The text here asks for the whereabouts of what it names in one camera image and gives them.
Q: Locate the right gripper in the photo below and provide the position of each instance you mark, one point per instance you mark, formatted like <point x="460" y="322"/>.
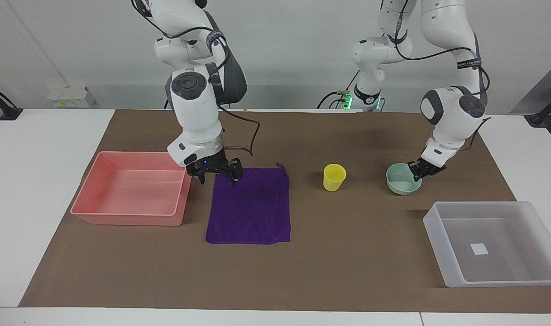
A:
<point x="214" y="163"/>

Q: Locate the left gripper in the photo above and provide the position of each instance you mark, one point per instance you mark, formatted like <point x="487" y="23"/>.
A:
<point x="431" y="167"/>

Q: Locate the light green bowl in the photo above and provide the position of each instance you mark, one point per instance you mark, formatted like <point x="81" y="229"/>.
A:
<point x="400" y="186"/>

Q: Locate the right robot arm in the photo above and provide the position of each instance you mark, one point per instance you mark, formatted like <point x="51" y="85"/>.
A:
<point x="194" y="113"/>

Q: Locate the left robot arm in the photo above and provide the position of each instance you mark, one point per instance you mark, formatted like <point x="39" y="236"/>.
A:
<point x="443" y="122"/>

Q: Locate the clear plastic box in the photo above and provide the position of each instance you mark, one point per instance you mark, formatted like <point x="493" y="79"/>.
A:
<point x="456" y="267"/>

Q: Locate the pink plastic box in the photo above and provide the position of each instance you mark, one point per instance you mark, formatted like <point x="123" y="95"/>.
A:
<point x="121" y="217"/>

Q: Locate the white power socket box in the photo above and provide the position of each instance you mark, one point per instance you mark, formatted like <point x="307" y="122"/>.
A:
<point x="69" y="97"/>

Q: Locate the purple cloth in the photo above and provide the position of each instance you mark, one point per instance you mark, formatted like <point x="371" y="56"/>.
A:
<point x="250" y="213"/>

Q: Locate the yellow plastic cup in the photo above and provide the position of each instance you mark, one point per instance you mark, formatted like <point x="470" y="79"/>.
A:
<point x="334" y="179"/>

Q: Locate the white square sticker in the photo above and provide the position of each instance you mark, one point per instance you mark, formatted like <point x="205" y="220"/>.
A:
<point x="479" y="249"/>

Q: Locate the black stand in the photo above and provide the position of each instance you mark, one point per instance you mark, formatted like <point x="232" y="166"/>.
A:
<point x="8" y="112"/>
<point x="540" y="117"/>

